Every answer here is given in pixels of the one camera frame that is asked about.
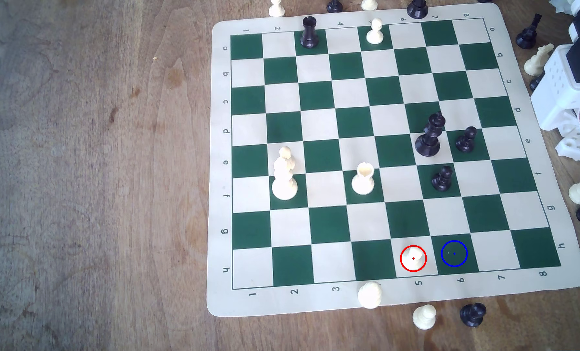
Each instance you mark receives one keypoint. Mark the black chess rook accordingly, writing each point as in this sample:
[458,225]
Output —
[309,34]

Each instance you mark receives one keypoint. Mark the black chess pawn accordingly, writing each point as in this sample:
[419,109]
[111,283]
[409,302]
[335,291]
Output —
[473,314]
[442,179]
[466,140]

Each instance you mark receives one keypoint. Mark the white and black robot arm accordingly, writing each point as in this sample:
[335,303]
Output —
[560,83]

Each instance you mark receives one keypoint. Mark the small white chess pawn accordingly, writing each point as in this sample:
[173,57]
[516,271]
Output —
[413,258]

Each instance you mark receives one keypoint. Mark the black chess bishop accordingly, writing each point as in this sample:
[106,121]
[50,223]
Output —
[527,36]

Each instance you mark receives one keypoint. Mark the white chess knight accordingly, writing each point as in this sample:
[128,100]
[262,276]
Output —
[537,61]

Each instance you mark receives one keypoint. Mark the tall white chess piece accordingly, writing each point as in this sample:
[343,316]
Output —
[284,178]

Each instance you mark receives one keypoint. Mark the green and white chess mat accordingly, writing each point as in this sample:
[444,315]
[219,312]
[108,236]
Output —
[319,122]

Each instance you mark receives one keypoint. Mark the black chess king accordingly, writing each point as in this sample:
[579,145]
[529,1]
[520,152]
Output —
[429,139]

